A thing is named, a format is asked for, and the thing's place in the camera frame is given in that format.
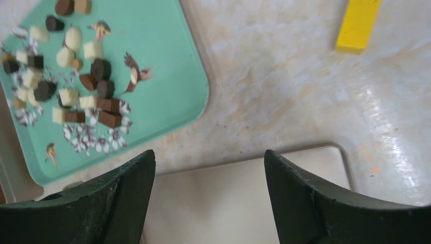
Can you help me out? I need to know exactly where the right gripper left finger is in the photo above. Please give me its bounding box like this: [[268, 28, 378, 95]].
[[1, 150, 156, 243]]

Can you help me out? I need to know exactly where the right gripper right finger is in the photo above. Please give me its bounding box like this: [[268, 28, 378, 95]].
[[264, 150, 430, 243]]

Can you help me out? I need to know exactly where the brown box lid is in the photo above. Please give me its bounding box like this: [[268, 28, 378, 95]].
[[139, 143, 356, 244]]

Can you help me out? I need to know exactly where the brown rectangular chocolate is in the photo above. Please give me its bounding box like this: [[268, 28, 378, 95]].
[[98, 110, 122, 129]]

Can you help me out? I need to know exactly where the green floral tray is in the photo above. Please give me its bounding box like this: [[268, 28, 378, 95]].
[[11, 1, 209, 186]]

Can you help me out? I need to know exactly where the yellow block near gripper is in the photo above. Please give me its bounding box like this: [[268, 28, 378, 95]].
[[334, 0, 382, 54]]

